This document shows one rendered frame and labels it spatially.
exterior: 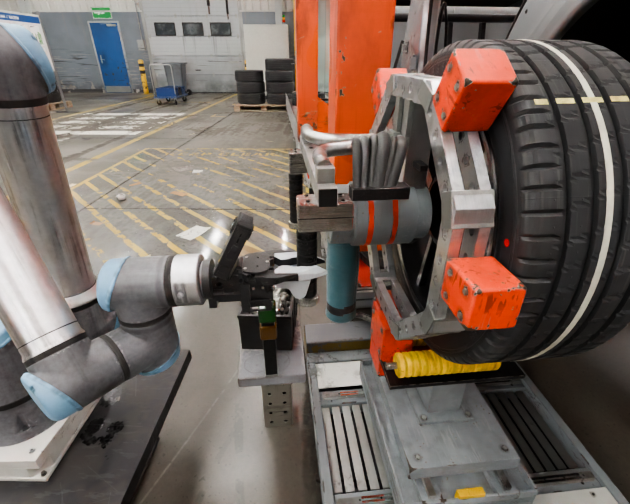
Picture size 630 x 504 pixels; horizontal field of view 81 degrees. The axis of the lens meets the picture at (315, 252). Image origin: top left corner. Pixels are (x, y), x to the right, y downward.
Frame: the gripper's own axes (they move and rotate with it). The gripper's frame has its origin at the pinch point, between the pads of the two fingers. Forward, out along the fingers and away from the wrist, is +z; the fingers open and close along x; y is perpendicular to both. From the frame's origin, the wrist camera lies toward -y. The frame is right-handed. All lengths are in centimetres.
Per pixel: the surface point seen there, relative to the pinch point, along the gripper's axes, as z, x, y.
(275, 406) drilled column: -11, -29, 73
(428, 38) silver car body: 69, -141, -40
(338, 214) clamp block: 2.8, 2.5, -10.3
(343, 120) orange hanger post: 14, -60, -15
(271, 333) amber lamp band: -9.6, -9.8, 23.8
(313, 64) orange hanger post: 24, -253, -26
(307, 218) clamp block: -2.1, 2.4, -9.8
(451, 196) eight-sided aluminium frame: 18.2, 8.4, -14.9
